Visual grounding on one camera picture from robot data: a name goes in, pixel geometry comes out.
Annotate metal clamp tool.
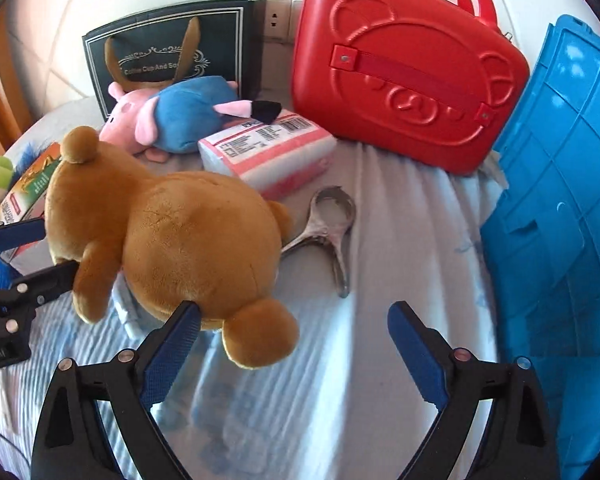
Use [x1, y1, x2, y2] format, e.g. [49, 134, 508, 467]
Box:
[280, 186, 357, 299]

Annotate red bear-embossed suitcase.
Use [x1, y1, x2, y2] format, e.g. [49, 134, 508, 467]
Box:
[290, 0, 531, 177]

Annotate curved wooden frame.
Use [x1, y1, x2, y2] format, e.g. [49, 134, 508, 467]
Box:
[0, 10, 36, 146]

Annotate pig plush in blue outfit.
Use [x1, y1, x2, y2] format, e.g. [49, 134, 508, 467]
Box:
[99, 76, 282, 156]

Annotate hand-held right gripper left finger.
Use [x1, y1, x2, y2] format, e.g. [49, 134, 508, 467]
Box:
[31, 300, 202, 480]

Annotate pink tissue packet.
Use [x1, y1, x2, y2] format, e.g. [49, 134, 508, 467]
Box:
[197, 112, 337, 201]

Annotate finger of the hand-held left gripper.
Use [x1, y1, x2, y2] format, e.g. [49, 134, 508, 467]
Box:
[7, 259, 79, 307]
[0, 217, 47, 261]

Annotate green and orange carton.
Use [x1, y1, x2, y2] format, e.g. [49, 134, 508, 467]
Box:
[0, 142, 63, 266]

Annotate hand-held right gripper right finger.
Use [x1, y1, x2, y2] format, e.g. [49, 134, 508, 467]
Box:
[387, 301, 561, 480]

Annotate brown teddy bear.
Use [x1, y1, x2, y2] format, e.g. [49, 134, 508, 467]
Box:
[44, 126, 301, 371]

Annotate white wall socket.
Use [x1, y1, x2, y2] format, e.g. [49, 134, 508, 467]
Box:
[266, 0, 306, 41]

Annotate black gift box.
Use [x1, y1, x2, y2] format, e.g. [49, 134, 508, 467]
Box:
[82, 0, 268, 121]

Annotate blue plastic crate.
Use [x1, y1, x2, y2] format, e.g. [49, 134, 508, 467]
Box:
[480, 14, 600, 480]

